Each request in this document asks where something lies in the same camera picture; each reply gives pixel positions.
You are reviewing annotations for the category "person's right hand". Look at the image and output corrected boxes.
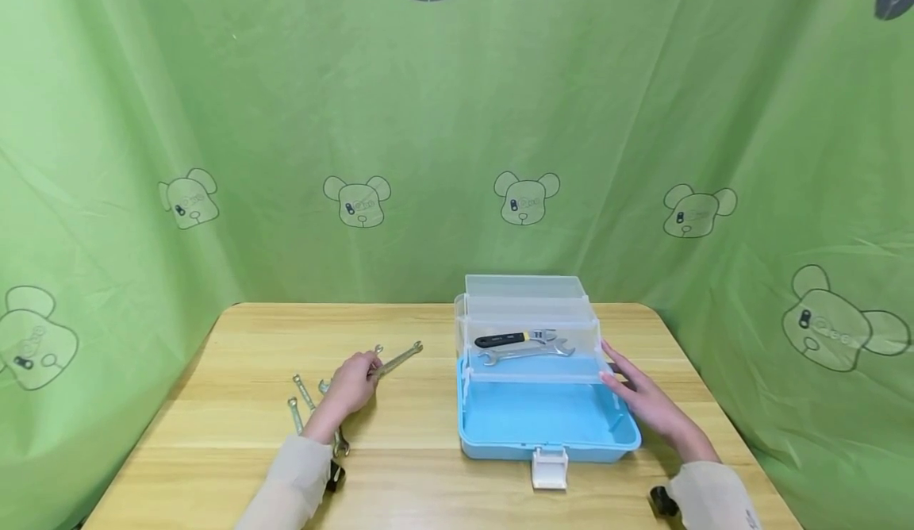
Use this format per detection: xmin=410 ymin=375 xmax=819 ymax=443
xmin=600 ymin=340 xmax=700 ymax=446

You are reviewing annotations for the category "person's left hand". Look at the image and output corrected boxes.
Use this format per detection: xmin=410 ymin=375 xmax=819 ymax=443
xmin=323 ymin=351 xmax=385 ymax=425

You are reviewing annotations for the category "blue toolbox with clear trays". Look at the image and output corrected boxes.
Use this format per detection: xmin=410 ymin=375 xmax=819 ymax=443
xmin=454 ymin=275 xmax=643 ymax=490

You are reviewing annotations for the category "person's right forearm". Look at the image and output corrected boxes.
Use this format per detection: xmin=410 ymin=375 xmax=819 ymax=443
xmin=667 ymin=425 xmax=766 ymax=530

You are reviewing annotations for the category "person's left forearm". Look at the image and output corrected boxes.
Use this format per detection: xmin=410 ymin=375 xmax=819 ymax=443
xmin=234 ymin=408 xmax=351 ymax=530

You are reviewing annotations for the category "silver open-end wrench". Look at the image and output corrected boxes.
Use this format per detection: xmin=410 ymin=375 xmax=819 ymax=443
xmin=477 ymin=341 xmax=577 ymax=367

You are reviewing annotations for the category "black handled adjustable wrench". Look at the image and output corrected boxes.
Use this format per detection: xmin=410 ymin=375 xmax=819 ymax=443
xmin=474 ymin=328 xmax=558 ymax=350

